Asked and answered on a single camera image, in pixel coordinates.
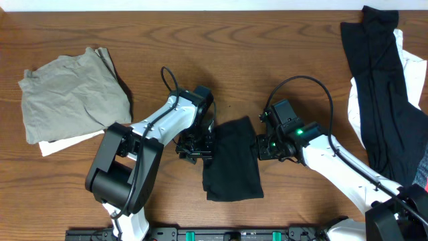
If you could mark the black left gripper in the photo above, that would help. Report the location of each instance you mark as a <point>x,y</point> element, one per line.
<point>195,151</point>

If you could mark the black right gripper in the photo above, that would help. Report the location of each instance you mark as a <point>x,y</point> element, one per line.
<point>263,150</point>

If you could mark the black logo t-shirt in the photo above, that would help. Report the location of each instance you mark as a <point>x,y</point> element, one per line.
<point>233,174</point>

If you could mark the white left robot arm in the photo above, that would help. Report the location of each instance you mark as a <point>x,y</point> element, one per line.
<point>124,169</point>

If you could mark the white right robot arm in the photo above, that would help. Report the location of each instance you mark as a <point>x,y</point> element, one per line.
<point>391,211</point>

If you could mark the black garment in pile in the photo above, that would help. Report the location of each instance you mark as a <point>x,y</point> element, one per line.
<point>393,131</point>

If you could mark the folded beige t-shirt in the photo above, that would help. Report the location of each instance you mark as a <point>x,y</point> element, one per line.
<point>72,96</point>

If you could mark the grey red garment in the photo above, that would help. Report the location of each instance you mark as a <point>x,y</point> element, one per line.
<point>421,175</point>

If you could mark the folded white garment under beige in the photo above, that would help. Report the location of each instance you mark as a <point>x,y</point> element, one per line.
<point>48,148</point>

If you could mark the white garment in pile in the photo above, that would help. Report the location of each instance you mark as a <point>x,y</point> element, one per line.
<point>414,69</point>

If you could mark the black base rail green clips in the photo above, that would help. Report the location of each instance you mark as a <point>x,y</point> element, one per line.
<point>288,234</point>

